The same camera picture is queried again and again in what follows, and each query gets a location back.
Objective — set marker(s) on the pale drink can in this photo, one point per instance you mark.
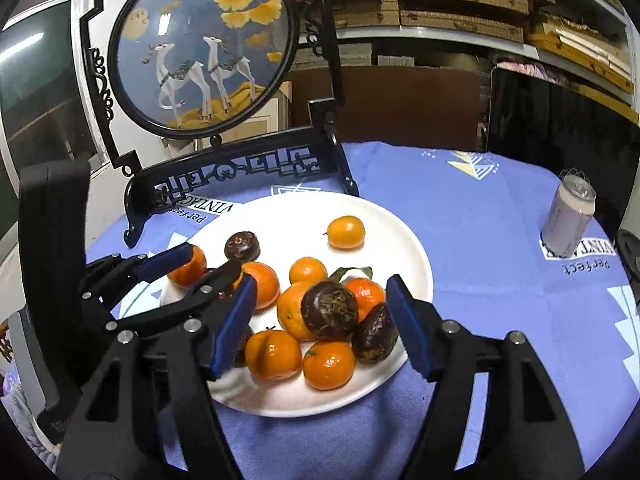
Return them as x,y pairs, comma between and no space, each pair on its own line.
567,220

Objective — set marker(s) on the dark framed panel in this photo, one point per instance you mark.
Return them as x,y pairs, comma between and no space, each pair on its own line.
40,85

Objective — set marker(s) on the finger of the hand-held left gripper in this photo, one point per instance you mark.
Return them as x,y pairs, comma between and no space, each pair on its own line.
165,260
220,275

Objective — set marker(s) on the blue printed tablecloth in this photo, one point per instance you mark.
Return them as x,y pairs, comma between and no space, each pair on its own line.
500,285

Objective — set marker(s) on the large tangerine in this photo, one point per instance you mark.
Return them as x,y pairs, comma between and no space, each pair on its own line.
265,285
290,310

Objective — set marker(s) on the white oval plate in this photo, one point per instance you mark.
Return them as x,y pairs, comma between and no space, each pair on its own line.
400,260

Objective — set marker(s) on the brown wooden cabinet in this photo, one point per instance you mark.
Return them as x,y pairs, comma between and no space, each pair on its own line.
400,105

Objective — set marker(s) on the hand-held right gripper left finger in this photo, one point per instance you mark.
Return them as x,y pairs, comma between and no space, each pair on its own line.
232,330

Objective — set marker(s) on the water chestnut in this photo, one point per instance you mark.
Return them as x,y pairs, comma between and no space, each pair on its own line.
245,342
242,246
372,337
329,309

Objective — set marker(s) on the pink folded cloth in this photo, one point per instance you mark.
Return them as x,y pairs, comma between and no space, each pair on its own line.
530,72

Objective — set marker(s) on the leafy tangerine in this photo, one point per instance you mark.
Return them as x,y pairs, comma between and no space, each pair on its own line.
367,296

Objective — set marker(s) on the small tangerine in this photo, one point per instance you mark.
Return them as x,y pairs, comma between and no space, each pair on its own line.
194,267
328,365
273,355

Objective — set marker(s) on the black chair backrest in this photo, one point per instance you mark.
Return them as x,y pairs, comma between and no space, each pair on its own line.
540,120

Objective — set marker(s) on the round deer screen black stand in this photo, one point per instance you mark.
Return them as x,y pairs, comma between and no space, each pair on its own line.
200,35

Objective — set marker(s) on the kumquat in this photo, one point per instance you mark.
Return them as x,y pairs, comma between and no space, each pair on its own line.
308,270
346,232

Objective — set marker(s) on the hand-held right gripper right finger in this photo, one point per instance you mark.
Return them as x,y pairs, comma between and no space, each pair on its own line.
407,330

